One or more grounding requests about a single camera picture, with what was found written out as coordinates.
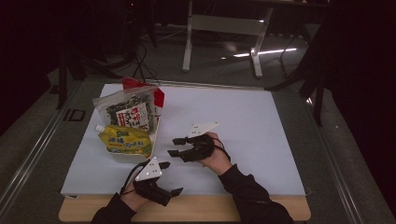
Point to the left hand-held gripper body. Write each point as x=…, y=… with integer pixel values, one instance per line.
x=150, y=172

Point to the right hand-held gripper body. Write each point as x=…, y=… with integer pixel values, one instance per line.
x=200, y=149

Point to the white divided food container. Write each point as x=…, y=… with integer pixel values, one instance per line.
x=127, y=158

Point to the yellow spouted sauce pouch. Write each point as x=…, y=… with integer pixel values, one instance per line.
x=127, y=141

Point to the clear seaweed flakes bag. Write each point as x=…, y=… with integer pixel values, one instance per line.
x=130, y=109

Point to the red seasoning packet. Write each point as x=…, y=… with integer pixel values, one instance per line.
x=132, y=83

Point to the person's right hand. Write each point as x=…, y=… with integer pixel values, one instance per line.
x=218, y=161

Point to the person's left hand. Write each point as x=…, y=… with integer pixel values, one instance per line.
x=134, y=200

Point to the white table mat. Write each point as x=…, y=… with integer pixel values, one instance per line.
x=233, y=102

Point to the black metal stand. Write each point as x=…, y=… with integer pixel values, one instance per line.
x=317, y=93
x=62, y=84

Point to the dark curtain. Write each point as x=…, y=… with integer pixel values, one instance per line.
x=364, y=93
x=21, y=46

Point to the metal floor rail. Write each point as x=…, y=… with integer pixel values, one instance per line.
x=34, y=155
x=339, y=174

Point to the white metal desk frame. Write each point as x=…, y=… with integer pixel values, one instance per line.
x=227, y=25

